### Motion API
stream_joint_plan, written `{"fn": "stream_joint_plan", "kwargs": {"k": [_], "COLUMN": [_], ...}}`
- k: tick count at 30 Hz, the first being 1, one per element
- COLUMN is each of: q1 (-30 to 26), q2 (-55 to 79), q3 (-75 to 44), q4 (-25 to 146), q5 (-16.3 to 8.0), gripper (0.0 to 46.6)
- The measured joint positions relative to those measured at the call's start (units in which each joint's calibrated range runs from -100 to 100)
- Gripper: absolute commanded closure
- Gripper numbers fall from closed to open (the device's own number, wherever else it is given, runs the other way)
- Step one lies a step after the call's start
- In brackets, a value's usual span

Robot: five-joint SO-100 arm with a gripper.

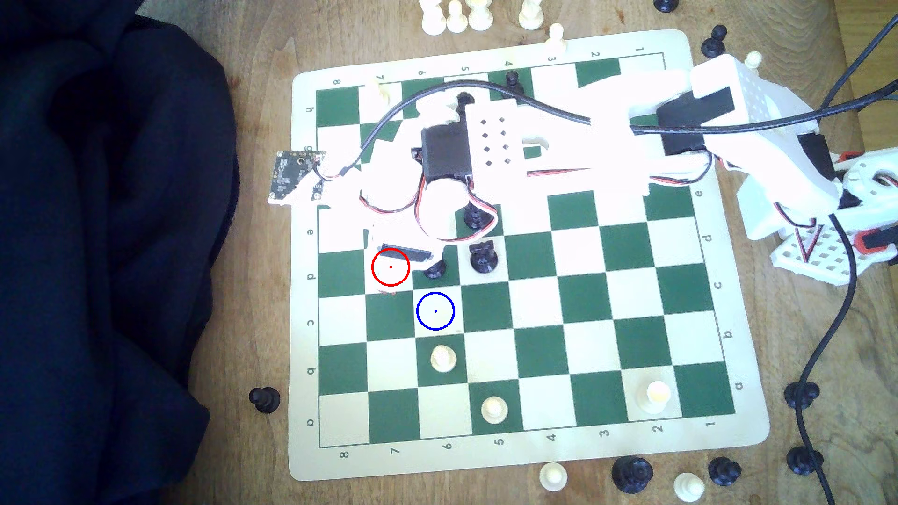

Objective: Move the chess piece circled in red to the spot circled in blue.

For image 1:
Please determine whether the dark navy cloth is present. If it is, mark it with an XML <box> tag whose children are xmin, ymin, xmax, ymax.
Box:
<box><xmin>0</xmin><ymin>0</ymin><xmax>241</xmax><ymax>505</ymax></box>

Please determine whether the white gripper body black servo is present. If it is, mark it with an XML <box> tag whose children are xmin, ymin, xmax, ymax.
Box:
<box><xmin>330</xmin><ymin>97</ymin><xmax>474</xmax><ymax>245</ymax></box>

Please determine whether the bare camera circuit board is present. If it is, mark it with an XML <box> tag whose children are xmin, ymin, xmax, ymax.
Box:
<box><xmin>267</xmin><ymin>149</ymin><xmax>328</xmax><ymax>206</ymax></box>

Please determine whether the black chess knight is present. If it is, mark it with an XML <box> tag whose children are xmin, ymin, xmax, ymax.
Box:
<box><xmin>469</xmin><ymin>239</ymin><xmax>500</xmax><ymax>274</ymax></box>

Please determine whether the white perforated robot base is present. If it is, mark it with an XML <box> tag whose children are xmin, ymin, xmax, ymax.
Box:
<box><xmin>770</xmin><ymin>151</ymin><xmax>898</xmax><ymax>286</ymax></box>

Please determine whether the large black chess piece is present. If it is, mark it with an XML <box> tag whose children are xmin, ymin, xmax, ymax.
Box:
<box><xmin>611</xmin><ymin>456</ymin><xmax>654</xmax><ymax>495</ymax></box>

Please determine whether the red black table clamp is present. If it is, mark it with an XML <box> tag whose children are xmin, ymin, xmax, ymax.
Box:
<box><xmin>853</xmin><ymin>229</ymin><xmax>898</xmax><ymax>266</ymax></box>

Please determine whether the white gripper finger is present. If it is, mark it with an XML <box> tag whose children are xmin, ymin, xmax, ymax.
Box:
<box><xmin>363</xmin><ymin>231</ymin><xmax>395</xmax><ymax>293</ymax></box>
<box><xmin>379</xmin><ymin>241</ymin><xmax>450</xmax><ymax>267</ymax></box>

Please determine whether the green white chess mat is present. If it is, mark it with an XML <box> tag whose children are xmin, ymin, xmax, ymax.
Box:
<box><xmin>286</xmin><ymin>28</ymin><xmax>771</xmax><ymax>483</ymax></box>

